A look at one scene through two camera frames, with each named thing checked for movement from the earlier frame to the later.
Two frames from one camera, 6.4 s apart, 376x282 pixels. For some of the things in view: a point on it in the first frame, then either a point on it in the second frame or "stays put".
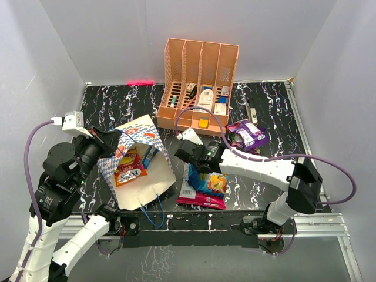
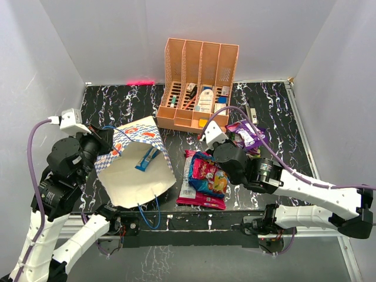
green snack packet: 236,140 stays put
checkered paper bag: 142,169 stays put
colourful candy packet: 212,184 stays put
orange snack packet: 130,167 → 201,170
